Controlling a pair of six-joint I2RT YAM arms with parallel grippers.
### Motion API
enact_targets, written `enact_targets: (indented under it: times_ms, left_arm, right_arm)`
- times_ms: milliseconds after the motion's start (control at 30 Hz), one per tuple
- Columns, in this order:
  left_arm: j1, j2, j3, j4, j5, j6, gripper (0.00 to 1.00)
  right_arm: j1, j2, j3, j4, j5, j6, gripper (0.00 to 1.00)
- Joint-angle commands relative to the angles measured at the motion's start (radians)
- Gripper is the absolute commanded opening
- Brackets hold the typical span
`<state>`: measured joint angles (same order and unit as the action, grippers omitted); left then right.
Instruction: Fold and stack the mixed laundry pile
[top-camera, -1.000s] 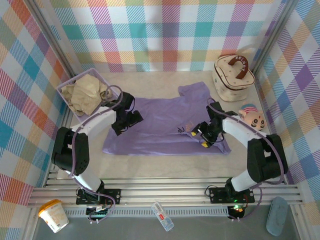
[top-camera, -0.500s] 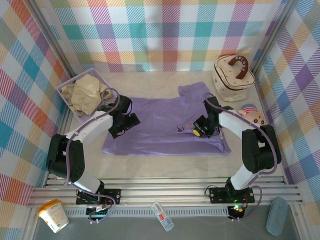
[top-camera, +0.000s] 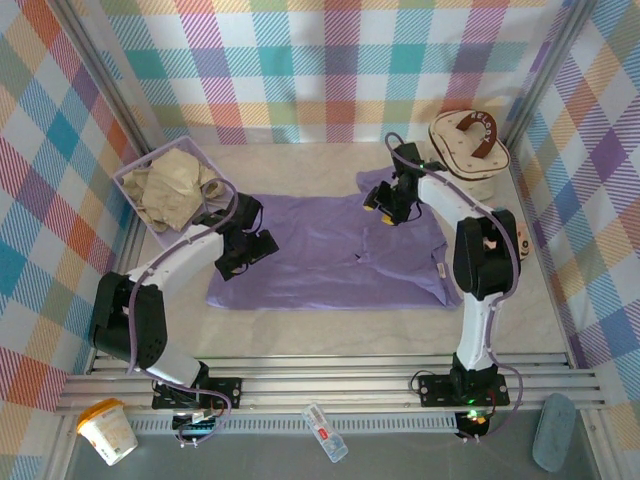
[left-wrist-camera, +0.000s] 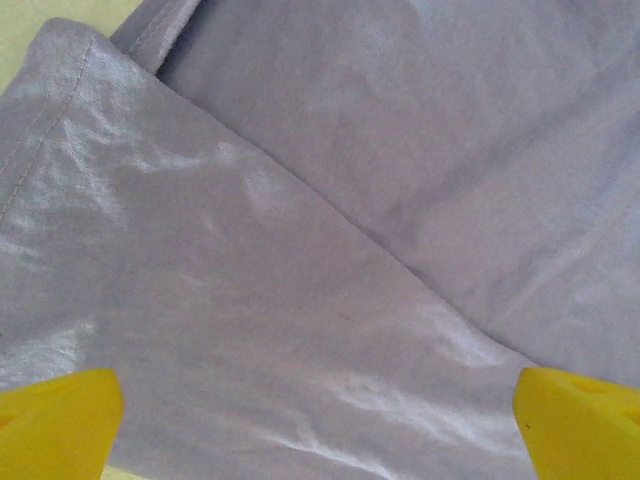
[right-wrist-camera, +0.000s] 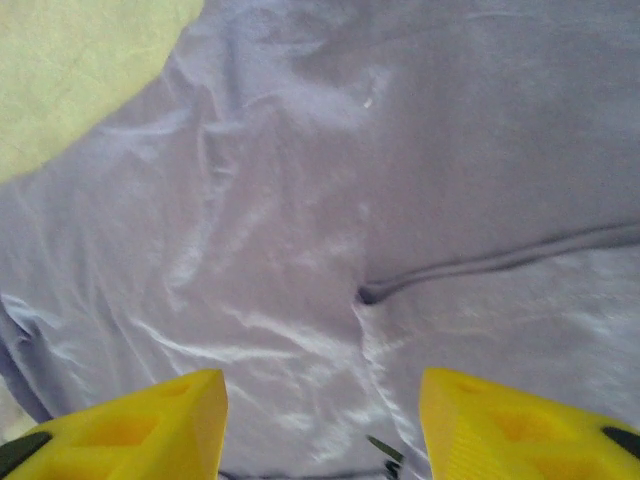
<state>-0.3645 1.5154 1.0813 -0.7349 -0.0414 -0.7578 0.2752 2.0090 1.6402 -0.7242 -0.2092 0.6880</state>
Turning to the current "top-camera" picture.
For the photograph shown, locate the purple T-shirt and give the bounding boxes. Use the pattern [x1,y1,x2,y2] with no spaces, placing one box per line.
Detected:
[204,169,464,312]

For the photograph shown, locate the beige trousers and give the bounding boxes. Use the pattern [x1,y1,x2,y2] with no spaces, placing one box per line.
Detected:
[122,149,231,232]

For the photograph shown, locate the lavender plastic basket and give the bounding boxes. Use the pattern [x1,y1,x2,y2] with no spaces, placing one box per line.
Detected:
[112,135,236,249]

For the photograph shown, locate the clear plastic labelled packet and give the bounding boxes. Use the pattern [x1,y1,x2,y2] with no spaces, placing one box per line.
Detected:
[301,402,350,464]

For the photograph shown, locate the white orange yogurt cup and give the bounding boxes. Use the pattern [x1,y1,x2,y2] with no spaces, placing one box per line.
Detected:
[75,398,139,467]

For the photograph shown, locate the blue-grey pouch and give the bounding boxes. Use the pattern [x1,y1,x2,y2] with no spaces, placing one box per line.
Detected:
[531,392,577,473]

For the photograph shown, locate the cream bag with brown handle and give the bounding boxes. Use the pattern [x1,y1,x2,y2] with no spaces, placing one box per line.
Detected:
[427,109,511,201]

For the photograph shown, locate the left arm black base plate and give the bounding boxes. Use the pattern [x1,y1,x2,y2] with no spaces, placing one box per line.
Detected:
[151,377,243,411]

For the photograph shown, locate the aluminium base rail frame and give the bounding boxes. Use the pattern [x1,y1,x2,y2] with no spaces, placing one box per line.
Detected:
[54,351,609,416]

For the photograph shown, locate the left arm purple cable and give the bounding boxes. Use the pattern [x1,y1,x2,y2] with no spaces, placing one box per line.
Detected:
[124,179,264,449]

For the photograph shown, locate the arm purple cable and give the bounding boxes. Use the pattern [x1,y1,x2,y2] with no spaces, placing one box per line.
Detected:
[384,132,526,444]
[124,179,264,449]

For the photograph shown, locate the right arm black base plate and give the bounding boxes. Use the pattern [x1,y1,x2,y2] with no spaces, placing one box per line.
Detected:
[417,373,510,407]

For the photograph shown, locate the aluminium frame post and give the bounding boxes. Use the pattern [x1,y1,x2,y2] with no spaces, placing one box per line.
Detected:
[503,0,601,151]
[47,0,169,161]

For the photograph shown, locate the slotted grey cable duct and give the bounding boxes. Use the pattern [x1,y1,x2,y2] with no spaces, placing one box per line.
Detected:
[127,417,461,434]

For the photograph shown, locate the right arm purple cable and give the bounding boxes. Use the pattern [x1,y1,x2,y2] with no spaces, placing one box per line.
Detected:
[384,132,526,444]

